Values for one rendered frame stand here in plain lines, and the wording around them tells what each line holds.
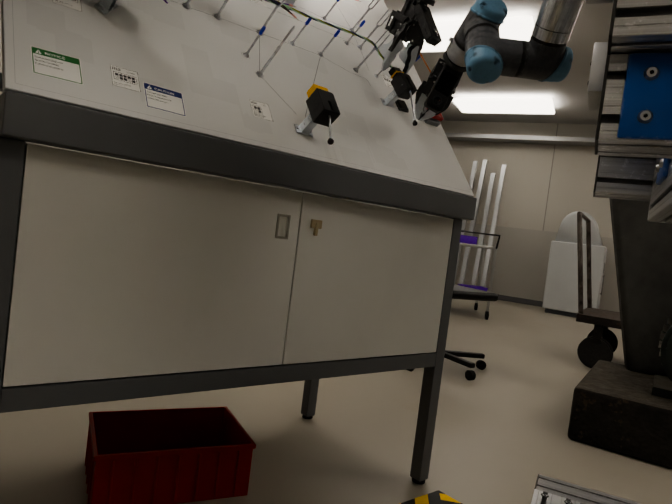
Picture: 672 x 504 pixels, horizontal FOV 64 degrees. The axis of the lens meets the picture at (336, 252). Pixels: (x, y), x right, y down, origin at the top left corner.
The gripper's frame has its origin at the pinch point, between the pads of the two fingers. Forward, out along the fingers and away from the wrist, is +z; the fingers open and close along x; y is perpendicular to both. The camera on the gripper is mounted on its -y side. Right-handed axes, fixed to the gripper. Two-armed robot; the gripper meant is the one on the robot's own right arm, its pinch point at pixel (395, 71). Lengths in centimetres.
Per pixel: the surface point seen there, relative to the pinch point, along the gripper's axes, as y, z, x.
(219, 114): -16, 15, 60
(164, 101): -15, 15, 71
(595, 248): 99, 146, -587
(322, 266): -33, 41, 32
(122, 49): -5, 10, 76
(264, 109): -13, 14, 47
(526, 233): 205, 195, -632
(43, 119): -21, 19, 92
